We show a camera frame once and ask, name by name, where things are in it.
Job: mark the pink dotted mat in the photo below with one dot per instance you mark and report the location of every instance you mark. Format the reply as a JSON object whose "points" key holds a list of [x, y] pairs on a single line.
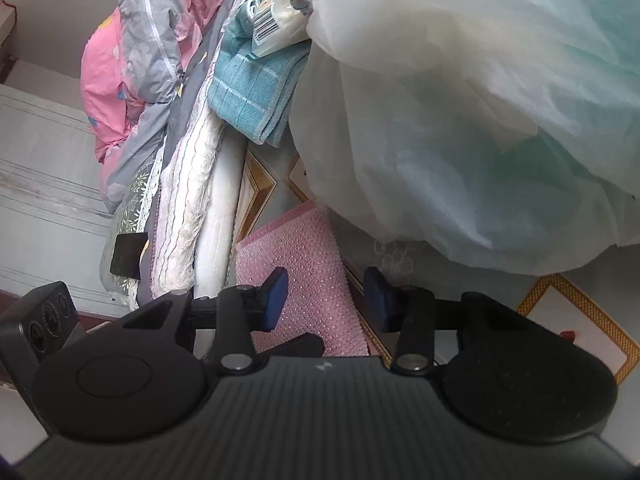
{"points": [[319, 301]]}

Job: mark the white stitched mattress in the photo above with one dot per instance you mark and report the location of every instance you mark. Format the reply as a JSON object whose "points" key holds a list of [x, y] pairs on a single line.
{"points": [[200, 209]]}

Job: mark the grey lace-trimmed pillow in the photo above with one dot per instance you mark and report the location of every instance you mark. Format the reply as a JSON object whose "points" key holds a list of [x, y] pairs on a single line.
{"points": [[129, 217]]}

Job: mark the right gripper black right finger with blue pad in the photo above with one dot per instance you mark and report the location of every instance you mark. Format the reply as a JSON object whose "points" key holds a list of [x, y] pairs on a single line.
{"points": [[415, 314]]}

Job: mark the teal checked towel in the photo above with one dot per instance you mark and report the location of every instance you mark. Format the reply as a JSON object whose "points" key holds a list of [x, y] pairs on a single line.
{"points": [[254, 95]]}

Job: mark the dark grey patterned bedsheet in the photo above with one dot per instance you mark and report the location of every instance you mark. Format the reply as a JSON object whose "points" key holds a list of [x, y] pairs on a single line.
{"points": [[192, 85]]}

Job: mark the black smartphone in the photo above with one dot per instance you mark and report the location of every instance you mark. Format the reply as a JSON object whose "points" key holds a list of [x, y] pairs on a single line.
{"points": [[127, 254]]}

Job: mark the pink and grey floral quilt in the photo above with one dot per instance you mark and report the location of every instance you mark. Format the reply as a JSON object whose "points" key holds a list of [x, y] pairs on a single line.
{"points": [[131, 70]]}

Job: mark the white blue tissue packet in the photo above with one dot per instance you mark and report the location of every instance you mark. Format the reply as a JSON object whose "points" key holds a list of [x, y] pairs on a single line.
{"points": [[273, 25]]}

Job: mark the grey panelled door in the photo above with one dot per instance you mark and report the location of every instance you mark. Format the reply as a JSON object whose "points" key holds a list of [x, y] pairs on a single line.
{"points": [[54, 224]]}

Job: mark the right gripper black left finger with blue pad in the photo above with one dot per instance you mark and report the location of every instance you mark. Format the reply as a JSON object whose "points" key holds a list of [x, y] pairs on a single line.
{"points": [[241, 310]]}

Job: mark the white translucent plastic bag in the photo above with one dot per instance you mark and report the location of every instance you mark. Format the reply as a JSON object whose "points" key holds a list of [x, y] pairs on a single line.
{"points": [[504, 133]]}

